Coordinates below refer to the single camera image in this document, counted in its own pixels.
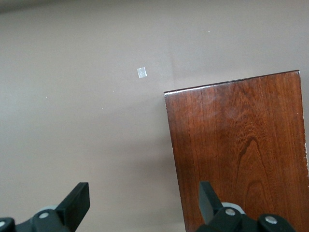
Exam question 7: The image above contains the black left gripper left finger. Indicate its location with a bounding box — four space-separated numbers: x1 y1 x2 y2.
0 182 90 232

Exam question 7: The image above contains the dark brown wooden cabinet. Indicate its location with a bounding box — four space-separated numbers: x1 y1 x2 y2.
163 70 309 232

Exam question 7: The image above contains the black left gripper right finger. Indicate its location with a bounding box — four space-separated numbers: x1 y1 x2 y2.
195 181 296 232

